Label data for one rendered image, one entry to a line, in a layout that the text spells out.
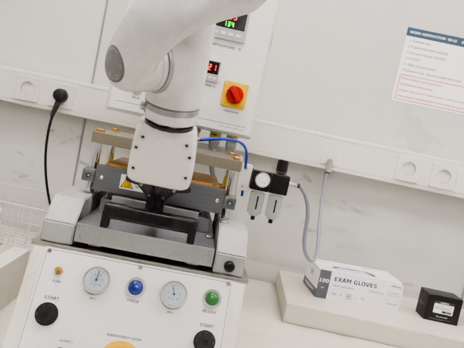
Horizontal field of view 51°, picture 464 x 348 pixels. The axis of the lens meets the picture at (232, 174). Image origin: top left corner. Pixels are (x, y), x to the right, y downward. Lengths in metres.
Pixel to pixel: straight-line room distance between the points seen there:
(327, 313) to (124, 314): 0.56
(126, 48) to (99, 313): 0.40
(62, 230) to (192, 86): 0.31
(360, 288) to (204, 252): 0.62
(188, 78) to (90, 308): 0.38
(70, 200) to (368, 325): 0.74
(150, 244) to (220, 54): 0.49
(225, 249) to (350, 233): 0.75
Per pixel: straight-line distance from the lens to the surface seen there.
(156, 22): 0.61
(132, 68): 0.64
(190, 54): 0.69
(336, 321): 1.22
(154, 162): 0.76
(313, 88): 1.46
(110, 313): 0.80
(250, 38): 1.11
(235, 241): 0.82
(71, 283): 0.81
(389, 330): 1.25
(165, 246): 0.79
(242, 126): 1.09
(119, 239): 0.79
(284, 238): 1.47
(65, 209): 0.83
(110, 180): 0.88
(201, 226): 0.89
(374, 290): 1.34
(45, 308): 0.80
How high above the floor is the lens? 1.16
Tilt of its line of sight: 5 degrees down
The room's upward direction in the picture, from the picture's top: 12 degrees clockwise
